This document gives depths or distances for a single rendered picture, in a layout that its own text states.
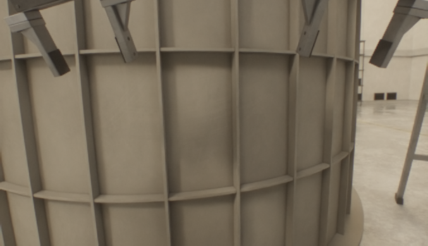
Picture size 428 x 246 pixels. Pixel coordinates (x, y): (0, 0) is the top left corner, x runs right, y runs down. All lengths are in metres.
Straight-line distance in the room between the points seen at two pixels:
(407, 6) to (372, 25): 8.22
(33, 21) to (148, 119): 0.30
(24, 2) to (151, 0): 0.28
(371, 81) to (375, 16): 2.04
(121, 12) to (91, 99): 0.33
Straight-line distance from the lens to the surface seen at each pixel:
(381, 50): 0.44
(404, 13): 0.43
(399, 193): 1.64
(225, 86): 0.58
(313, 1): 0.35
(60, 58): 0.45
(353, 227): 1.28
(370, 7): 8.72
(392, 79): 9.06
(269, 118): 0.65
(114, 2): 0.35
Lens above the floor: 0.69
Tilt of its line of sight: 7 degrees down
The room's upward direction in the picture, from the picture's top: 1 degrees counter-clockwise
